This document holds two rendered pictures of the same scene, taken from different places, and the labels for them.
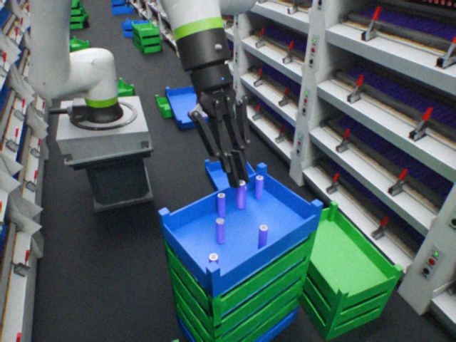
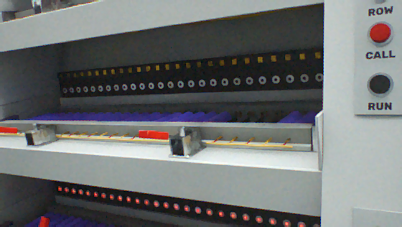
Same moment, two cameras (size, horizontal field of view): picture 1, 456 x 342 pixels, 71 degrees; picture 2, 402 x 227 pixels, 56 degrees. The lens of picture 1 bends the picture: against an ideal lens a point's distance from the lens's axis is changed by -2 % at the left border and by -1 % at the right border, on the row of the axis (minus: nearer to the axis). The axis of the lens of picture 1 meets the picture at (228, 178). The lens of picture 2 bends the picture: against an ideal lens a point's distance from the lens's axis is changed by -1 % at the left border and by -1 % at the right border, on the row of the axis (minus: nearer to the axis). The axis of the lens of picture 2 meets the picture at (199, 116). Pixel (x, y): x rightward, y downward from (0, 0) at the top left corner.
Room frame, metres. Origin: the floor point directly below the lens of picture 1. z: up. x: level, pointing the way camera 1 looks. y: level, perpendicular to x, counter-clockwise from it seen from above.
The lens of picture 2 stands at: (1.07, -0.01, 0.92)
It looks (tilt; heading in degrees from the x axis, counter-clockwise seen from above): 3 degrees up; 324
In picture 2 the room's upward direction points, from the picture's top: 2 degrees clockwise
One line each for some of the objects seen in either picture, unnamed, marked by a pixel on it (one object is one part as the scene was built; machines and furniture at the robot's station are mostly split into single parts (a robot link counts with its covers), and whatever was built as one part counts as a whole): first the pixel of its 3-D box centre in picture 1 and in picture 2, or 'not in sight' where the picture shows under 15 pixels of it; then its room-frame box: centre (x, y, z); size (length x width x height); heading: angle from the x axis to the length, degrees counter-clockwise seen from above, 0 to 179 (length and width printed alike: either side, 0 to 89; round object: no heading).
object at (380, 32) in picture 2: not in sight; (380, 34); (1.24, -0.31, 1.01); 0.02 x 0.01 x 0.02; 22
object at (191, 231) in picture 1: (241, 220); not in sight; (0.52, -0.03, 0.44); 0.30 x 0.20 x 0.08; 128
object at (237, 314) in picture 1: (239, 265); not in sight; (0.52, -0.03, 0.28); 0.30 x 0.20 x 0.08; 128
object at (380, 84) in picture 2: not in sight; (380, 85); (1.24, -0.31, 0.97); 0.02 x 0.01 x 0.02; 22
